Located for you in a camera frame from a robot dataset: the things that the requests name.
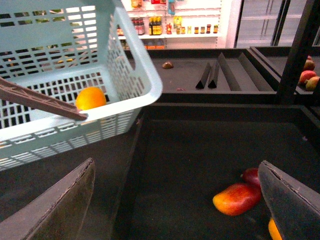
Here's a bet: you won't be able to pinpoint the red yellow mango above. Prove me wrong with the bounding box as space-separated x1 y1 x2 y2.
212 183 262 216

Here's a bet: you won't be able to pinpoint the bottles on white shelf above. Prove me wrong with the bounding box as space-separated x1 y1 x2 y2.
130 15 220 39

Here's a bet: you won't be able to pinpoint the red green mango pile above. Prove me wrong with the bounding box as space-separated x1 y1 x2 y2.
298 55 320 92

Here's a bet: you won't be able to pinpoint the brown fruit on tray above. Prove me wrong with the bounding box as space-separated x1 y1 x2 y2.
162 61 174 70

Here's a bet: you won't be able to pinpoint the light blue plastic basket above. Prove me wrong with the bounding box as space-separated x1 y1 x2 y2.
0 0 163 171

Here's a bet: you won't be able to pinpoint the black shelf post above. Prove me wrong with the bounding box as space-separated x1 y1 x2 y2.
274 0 320 105

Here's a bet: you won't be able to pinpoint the dark red mango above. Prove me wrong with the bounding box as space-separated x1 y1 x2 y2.
241 167 261 188

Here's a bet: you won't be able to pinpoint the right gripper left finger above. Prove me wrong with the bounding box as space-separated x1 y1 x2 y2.
0 158 96 240

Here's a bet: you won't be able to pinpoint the black triangular divider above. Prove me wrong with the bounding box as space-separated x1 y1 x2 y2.
195 62 212 90
208 61 220 89

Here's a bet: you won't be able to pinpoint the yellow lemon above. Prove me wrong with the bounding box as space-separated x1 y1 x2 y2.
75 86 107 111

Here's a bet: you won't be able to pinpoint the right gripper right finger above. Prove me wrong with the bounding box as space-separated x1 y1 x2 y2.
258 160 320 240

